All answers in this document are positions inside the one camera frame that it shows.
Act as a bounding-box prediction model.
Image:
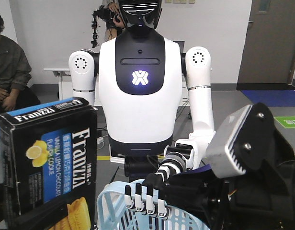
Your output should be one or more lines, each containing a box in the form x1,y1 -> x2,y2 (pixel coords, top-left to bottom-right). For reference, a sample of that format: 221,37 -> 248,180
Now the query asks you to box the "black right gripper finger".
8,199 -> 68,230

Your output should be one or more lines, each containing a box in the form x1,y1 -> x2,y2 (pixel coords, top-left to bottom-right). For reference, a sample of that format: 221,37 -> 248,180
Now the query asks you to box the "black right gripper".
164,130 -> 295,230

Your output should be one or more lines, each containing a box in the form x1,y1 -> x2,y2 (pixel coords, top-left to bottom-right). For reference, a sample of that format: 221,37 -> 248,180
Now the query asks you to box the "black Franzzi cookie box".
0,97 -> 97,230

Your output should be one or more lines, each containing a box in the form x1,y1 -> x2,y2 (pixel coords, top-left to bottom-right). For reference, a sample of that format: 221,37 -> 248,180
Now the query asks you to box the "light blue plastic basket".
96,179 -> 209,230

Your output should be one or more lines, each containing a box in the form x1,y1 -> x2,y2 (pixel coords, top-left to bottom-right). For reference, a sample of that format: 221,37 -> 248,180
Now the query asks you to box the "black white humanoid robot hand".
124,180 -> 169,219

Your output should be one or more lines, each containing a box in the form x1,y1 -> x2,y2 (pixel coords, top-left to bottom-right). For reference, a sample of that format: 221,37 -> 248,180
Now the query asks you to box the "green floor sign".
274,116 -> 295,128

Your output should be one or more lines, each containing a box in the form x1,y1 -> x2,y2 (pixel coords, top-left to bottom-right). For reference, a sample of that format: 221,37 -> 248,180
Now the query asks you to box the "blue floor mat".
241,90 -> 295,107

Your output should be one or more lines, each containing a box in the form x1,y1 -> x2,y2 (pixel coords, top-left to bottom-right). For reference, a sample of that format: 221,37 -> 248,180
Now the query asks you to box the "white folding table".
43,68 -> 73,100

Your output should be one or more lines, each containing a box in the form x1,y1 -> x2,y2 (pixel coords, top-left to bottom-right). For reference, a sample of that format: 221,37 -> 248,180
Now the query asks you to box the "seated person in grey jacket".
0,15 -> 40,114

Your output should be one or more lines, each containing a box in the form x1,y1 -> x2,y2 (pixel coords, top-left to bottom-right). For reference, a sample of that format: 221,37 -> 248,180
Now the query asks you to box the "grey brown door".
237,0 -> 295,90

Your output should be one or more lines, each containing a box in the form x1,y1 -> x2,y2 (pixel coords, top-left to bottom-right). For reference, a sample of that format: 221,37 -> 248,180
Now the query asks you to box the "white black humanoid robot torso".
99,0 -> 182,179

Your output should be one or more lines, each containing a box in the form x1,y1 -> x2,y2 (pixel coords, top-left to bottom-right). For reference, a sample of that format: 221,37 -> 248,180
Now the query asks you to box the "person holding camera rig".
91,0 -> 124,48

